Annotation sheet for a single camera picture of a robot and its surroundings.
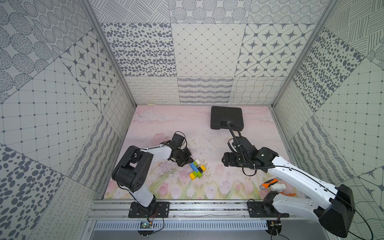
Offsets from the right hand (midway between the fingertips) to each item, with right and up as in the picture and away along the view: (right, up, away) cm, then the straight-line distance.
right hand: (230, 162), depth 78 cm
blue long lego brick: (-19, -6, +8) cm, 22 cm away
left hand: (-17, -3, +10) cm, 20 cm away
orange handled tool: (+22, -14, +4) cm, 26 cm away
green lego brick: (-19, -4, +10) cm, 21 cm away
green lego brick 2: (-18, -9, +6) cm, 21 cm away
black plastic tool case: (0, +25, +34) cm, 42 cm away
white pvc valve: (+25, -13, -1) cm, 28 cm away
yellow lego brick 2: (-20, -10, +6) cm, 23 cm away
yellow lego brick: (-14, -6, +9) cm, 18 cm away
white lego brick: (-17, -3, +10) cm, 20 cm away
